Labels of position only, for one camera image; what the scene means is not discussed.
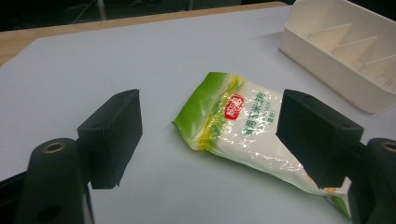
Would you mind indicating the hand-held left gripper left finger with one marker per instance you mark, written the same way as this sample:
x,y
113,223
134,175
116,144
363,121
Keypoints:
x,y
109,137

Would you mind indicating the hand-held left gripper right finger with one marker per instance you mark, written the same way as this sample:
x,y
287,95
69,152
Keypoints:
x,y
317,137

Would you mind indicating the green and white starch packet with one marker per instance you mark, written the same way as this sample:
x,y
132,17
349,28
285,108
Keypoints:
x,y
236,124

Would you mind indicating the white plastic divided organizer box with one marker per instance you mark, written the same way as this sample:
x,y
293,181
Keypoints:
x,y
345,53

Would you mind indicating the metal stand leg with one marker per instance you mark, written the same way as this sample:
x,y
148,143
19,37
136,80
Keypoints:
x,y
101,9

